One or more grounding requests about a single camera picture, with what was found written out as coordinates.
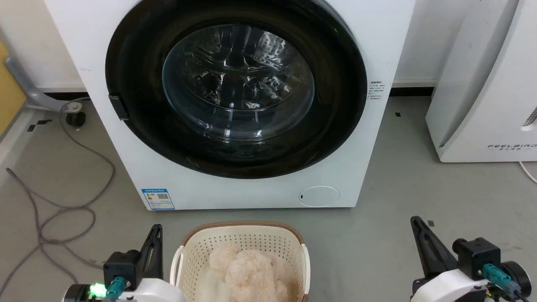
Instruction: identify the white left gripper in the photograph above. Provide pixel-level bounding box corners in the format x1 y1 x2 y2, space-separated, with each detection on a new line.
120 224 185 302

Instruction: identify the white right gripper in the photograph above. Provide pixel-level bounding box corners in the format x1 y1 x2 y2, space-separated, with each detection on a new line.
410 216 491 302

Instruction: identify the white front-load washing machine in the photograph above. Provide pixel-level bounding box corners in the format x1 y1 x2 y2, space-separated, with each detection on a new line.
44 0 417 211

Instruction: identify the round black glass washer door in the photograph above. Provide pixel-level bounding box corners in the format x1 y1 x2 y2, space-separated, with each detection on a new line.
105 0 368 180

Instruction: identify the white cloth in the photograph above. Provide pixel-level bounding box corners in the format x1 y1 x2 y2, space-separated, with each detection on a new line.
196 268 229 302

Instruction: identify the cream perforated laundry basket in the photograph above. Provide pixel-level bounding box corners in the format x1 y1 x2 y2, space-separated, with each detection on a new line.
169 221 311 302

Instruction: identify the beige plush toy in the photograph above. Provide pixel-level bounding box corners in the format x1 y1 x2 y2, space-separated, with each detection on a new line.
209 245 300 302

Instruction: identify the round white filter cover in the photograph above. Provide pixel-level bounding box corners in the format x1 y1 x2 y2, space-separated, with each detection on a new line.
299 186 340 208

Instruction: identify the black round levelling foot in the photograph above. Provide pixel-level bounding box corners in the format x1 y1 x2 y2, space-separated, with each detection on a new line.
65 102 87 128

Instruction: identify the white Feelbird appliance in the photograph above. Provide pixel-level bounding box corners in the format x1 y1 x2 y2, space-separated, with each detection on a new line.
425 0 537 163

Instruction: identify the yellow wooden panel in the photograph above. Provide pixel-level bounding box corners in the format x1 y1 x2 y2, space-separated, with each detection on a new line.
0 41 27 136

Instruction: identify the teal left camera cable plug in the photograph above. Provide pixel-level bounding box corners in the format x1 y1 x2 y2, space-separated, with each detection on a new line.
102 276 127 302

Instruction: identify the teal camera cable plug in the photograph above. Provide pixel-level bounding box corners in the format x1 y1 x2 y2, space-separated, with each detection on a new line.
102 276 127 302
482 263 522 299

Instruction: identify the teal right camera cable plug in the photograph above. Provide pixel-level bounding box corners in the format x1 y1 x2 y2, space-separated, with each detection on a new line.
482 263 522 299

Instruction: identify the grey floor cable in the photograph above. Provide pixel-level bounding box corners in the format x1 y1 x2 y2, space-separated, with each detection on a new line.
0 97 116 297

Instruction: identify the white power cable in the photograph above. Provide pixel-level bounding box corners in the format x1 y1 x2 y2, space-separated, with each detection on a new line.
519 161 537 184

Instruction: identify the grey metal frame leg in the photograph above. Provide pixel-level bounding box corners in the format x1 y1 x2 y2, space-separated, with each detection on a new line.
4 57 83 113

